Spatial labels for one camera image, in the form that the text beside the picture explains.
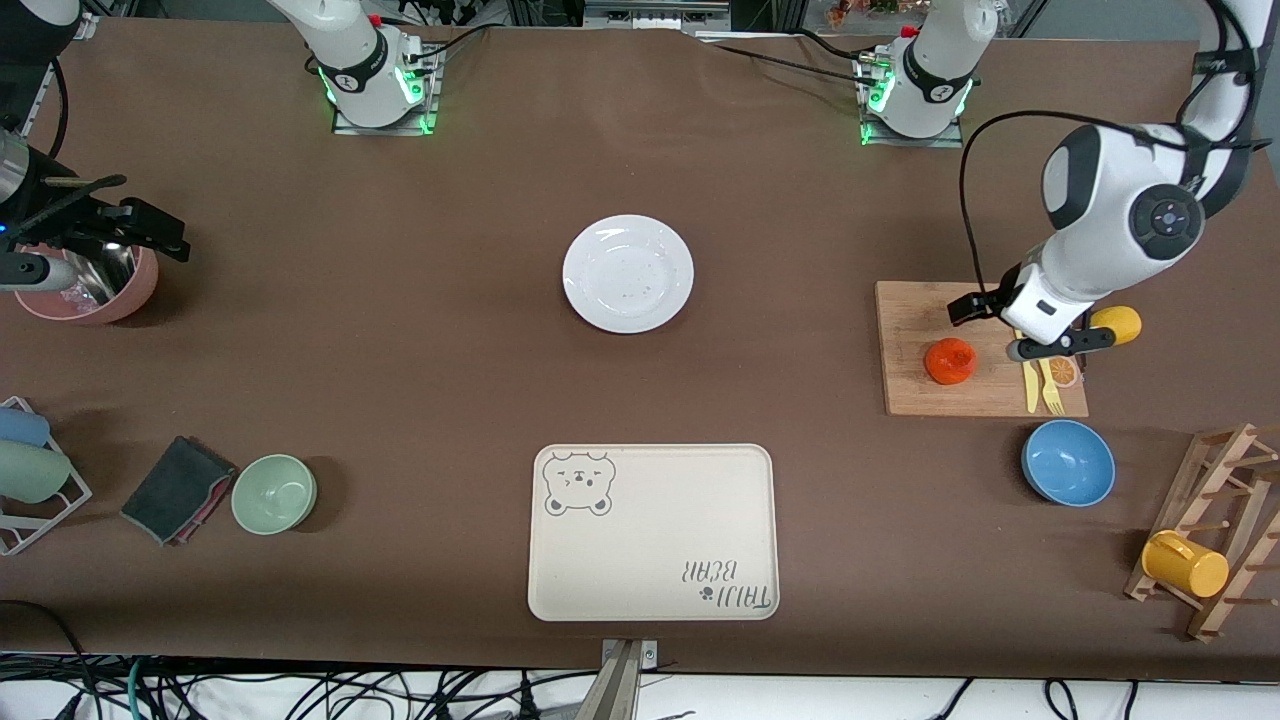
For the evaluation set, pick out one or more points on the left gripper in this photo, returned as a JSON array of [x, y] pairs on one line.
[[972, 307]]

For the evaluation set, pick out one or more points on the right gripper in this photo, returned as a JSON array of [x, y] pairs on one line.
[[72, 221]]

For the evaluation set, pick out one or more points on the orange fruit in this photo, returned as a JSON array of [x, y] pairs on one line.
[[950, 362]]

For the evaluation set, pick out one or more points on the white round plate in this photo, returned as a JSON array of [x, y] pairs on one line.
[[628, 274]]

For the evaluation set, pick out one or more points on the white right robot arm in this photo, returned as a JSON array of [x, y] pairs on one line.
[[360, 70]]

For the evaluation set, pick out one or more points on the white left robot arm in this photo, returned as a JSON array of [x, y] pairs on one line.
[[1120, 200]]

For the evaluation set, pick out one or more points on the metal scoop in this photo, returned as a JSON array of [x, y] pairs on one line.
[[108, 275]]

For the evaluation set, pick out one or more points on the pink bowl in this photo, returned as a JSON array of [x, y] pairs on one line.
[[135, 292]]

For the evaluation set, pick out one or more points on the yellow plastic knife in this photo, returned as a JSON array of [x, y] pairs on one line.
[[1031, 390]]

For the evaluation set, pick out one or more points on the orange slice charm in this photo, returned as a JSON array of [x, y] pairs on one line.
[[1066, 374]]

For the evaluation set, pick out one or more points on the wooden cutting board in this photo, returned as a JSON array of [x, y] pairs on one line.
[[920, 390]]

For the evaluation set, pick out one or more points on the yellow plastic fork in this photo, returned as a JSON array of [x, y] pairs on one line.
[[1052, 395]]

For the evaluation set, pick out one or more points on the yellow lemon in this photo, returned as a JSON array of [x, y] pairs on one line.
[[1125, 322]]

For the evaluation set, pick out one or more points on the blue bowl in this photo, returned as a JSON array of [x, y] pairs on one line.
[[1068, 463]]

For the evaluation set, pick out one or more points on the light blue cup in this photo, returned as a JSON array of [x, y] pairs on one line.
[[22, 426]]

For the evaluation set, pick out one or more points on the dark grey folded cloth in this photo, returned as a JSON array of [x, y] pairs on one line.
[[170, 488]]

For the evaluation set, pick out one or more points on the pale green cup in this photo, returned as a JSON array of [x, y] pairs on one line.
[[30, 472]]

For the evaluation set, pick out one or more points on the wooden cup rack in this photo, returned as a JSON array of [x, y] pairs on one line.
[[1215, 455]]

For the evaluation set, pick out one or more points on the pink folded cloth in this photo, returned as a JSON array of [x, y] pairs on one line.
[[213, 505]]

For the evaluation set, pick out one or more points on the light green bowl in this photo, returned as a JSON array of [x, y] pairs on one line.
[[274, 494]]

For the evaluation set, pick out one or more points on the yellow cup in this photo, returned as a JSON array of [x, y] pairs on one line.
[[1185, 566]]

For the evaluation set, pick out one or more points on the cream bear print tray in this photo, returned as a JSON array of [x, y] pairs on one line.
[[660, 540]]

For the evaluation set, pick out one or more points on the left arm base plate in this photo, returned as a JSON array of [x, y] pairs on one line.
[[950, 140]]

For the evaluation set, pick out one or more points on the aluminium corner bracket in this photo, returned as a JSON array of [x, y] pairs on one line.
[[82, 25]]

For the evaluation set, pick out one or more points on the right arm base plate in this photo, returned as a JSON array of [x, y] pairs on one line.
[[425, 110]]

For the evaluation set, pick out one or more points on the aluminium frame bar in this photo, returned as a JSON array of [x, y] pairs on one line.
[[650, 15]]

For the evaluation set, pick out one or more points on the aluminium camera mount post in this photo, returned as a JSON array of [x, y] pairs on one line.
[[622, 680]]

